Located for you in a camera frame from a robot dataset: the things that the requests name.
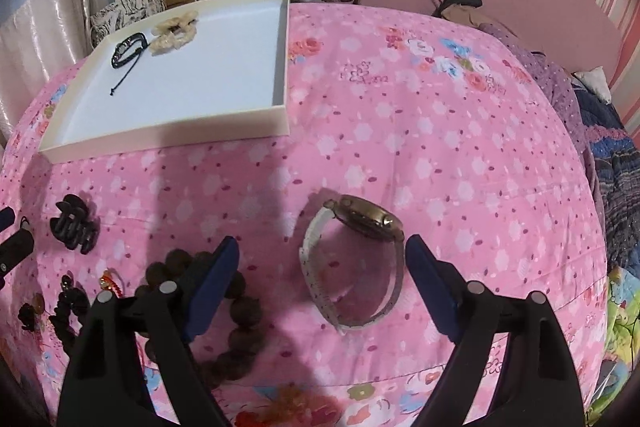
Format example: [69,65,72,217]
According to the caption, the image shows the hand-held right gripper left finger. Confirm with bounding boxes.
[56,236,241,427]

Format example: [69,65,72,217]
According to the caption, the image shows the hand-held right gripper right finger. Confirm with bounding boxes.
[405,234,586,427]

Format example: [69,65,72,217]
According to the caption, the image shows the brown wooden bead bracelet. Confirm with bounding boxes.
[135,248,263,390]

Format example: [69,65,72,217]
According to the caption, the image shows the black scrunchie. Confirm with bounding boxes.
[48,193,101,256]

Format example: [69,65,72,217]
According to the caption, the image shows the gold watch with white strap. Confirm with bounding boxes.
[298,194,407,334]

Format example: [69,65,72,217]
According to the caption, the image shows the white shallow tray box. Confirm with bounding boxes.
[37,0,292,165]

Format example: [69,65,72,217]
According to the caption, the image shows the pink floral blanket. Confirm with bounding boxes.
[0,0,613,427]

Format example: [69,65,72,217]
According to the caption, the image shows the green cartoon cloth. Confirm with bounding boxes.
[585,267,640,423]

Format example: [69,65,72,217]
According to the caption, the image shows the white satin curtain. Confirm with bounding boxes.
[0,0,153,138]

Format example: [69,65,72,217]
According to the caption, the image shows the blue knit cloth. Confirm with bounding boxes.
[575,72,640,273]

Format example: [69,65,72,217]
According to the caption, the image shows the purple dotted cloth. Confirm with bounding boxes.
[480,22,601,208]

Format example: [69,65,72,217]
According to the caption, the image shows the black and white patterned bag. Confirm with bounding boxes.
[89,0,166,50]

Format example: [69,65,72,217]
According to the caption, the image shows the beige scrunchie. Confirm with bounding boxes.
[149,12,200,56]

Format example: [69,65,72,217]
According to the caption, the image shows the white cloth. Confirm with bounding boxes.
[572,66,613,102]

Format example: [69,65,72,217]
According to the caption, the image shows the black hair ties bundle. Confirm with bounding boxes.
[109,33,150,98]

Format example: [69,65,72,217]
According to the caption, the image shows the black bag handle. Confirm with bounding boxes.
[432,0,483,20]

